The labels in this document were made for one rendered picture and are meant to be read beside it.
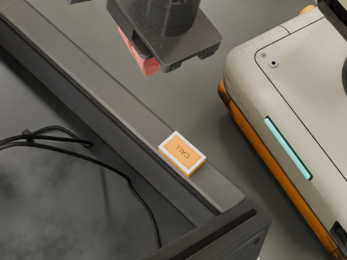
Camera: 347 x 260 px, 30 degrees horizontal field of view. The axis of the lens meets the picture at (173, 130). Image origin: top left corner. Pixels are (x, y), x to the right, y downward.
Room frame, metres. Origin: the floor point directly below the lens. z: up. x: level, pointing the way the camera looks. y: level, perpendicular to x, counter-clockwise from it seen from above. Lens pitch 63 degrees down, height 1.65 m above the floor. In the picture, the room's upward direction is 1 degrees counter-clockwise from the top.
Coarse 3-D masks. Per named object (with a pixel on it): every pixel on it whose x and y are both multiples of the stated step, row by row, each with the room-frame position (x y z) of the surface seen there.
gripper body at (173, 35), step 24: (120, 0) 0.37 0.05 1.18; (144, 0) 0.35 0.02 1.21; (168, 0) 0.34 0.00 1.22; (192, 0) 0.34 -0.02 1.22; (144, 24) 0.34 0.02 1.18; (168, 24) 0.34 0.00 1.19; (192, 24) 0.35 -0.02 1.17; (168, 48) 0.32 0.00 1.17; (192, 48) 0.33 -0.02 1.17; (216, 48) 0.33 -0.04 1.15
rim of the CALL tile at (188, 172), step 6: (174, 132) 0.35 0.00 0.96; (168, 138) 0.34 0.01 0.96; (180, 138) 0.34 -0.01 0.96; (162, 144) 0.33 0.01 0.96; (162, 150) 0.33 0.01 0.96; (168, 156) 0.32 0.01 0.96; (204, 156) 0.32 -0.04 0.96; (180, 162) 0.31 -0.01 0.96; (198, 162) 0.31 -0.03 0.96; (186, 168) 0.30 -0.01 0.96; (192, 168) 0.30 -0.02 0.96
